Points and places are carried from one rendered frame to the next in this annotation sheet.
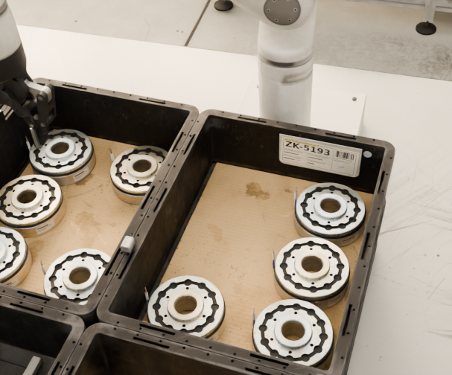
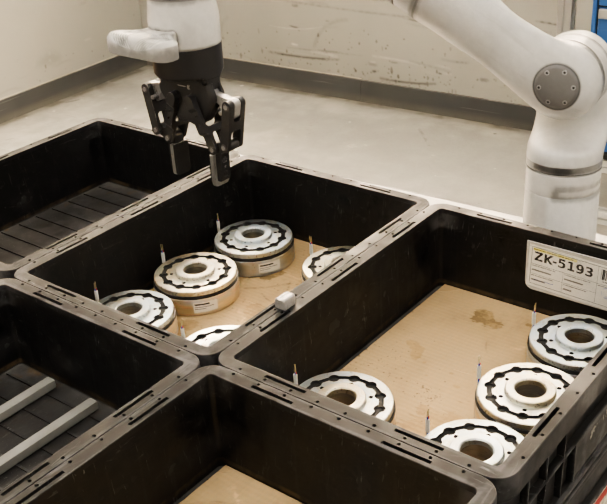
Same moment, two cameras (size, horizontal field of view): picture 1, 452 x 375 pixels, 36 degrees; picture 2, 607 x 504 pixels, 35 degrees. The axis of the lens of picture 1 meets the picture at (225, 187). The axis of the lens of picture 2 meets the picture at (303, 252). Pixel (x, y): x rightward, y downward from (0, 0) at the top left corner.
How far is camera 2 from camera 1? 34 cm
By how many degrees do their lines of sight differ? 24
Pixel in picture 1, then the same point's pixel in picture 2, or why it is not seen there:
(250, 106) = not seen: hidden behind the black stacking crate
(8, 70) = (197, 66)
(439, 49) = not seen: outside the picture
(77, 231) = (241, 319)
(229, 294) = (408, 413)
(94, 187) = (280, 283)
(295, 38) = (576, 140)
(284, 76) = (554, 188)
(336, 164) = (601, 292)
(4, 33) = (201, 20)
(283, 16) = (557, 96)
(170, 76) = not seen: hidden behind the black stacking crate
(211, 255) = (399, 370)
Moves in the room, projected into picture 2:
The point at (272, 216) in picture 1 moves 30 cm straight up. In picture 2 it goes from (498, 346) to (510, 80)
